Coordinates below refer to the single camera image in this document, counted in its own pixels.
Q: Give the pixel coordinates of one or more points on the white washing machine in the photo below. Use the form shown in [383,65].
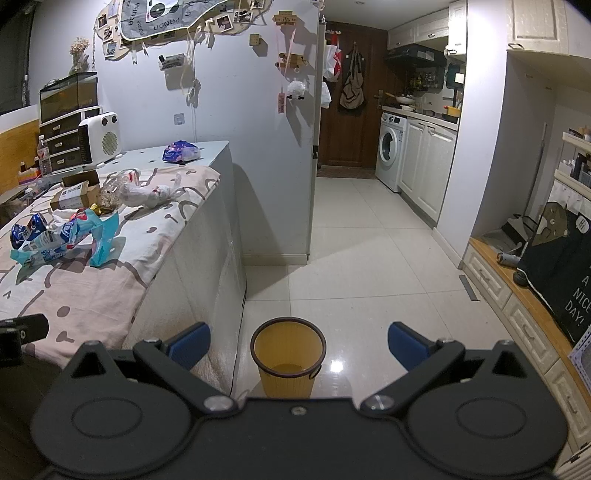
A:
[391,149]

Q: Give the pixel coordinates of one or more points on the black printed pillow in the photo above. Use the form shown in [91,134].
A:
[556,264]

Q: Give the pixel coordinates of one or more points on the white desktop fan heater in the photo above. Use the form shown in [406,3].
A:
[99,139]

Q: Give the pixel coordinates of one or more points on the wall switch plate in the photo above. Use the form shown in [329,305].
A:
[179,119]

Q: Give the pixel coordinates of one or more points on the purple blue tissue pack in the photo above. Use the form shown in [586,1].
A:
[180,152]

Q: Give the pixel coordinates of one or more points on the crushed blue Pepsi can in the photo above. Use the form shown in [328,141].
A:
[23,233]

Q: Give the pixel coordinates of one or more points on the white plush wall toy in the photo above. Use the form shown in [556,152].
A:
[297,90]

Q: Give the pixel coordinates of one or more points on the water bottle red label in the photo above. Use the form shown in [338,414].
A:
[43,155]

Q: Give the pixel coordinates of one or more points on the black range hood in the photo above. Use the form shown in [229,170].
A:
[417,56]

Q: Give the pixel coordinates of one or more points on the brown cardboard parcel box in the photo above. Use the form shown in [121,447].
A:
[80,191]

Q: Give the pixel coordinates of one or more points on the clear plastic bottle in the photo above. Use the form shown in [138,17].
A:
[111,193]

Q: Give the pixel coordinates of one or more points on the white drawer bench cabinet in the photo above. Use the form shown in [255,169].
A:
[533,328]

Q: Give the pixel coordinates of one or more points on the brown wooden door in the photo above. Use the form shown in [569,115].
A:
[350,127]

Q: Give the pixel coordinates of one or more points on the white drawer organizer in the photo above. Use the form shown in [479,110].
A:
[61,138]

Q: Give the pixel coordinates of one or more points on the dark glass fish tank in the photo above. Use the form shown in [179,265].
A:
[63,96]

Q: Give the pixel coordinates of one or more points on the dried flower bouquet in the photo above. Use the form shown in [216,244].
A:
[79,56]

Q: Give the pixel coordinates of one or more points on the gold foil wrapper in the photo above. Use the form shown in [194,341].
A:
[101,210]

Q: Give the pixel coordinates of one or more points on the white plastic bag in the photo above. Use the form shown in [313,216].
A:
[150,197]

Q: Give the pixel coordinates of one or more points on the teal snack wrapper bag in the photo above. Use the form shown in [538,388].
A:
[51,245]

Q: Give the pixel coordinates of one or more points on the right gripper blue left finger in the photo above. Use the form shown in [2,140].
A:
[189,346]

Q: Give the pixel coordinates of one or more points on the hanging brown bag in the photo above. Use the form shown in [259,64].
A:
[352,96]

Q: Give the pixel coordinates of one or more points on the wall photo collage banner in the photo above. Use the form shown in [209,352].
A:
[123,26]

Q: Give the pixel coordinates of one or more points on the white cloth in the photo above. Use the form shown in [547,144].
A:
[60,218]

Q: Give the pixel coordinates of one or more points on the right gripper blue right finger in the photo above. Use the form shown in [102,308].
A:
[409,347]

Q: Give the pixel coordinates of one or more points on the yellow trash bin brown rim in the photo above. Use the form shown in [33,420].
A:
[289,352]

